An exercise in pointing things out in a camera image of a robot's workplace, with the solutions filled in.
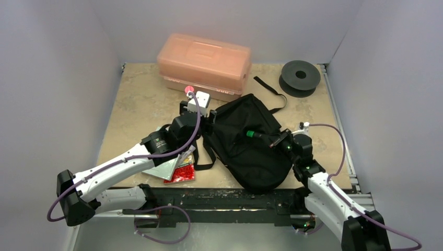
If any translucent orange plastic storage box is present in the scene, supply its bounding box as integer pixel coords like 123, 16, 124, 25
157, 33, 252, 102

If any aluminium table edge rail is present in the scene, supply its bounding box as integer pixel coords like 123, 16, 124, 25
318, 64, 361, 193

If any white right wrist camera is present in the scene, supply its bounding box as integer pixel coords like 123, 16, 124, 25
292, 122, 310, 136

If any black green highlighter marker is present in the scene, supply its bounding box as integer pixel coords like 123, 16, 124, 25
246, 130, 278, 144

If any dark grey filament spool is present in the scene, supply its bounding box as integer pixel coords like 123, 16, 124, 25
279, 60, 321, 98

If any silver foil booklet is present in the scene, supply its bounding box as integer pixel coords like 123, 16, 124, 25
142, 145, 196, 180

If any pink capped small bottle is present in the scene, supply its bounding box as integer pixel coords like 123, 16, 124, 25
184, 85, 194, 95

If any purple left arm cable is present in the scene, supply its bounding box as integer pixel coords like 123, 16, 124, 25
46, 92, 202, 222

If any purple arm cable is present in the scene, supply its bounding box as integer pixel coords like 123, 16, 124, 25
308, 123, 423, 251
46, 92, 202, 222

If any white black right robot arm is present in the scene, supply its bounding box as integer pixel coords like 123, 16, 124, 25
269, 129, 391, 250

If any aluminium front frame rail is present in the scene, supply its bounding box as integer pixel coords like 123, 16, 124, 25
93, 194, 375, 219

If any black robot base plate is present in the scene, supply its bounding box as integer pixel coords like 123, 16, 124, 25
122, 186, 320, 232

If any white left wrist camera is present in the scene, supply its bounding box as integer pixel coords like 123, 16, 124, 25
186, 91, 211, 117

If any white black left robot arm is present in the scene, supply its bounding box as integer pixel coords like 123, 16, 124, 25
46, 93, 216, 226

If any black fabric student bag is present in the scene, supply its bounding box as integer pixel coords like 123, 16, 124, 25
197, 94, 292, 194

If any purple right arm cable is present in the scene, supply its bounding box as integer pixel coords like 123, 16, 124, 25
308, 123, 423, 251

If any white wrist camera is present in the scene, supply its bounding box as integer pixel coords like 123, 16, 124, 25
292, 122, 310, 136
186, 91, 211, 117

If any red patterned notebook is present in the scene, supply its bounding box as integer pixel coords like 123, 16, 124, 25
163, 164, 195, 185

